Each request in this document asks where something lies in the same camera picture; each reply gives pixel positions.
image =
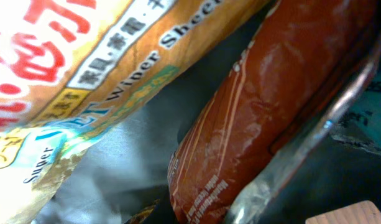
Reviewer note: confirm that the red snack bar wrapper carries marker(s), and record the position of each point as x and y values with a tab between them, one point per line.
300	54

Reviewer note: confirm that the orange wiper sheet bag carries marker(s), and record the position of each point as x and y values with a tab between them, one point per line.
71	69

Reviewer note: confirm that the teal package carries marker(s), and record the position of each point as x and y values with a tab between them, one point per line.
360	127

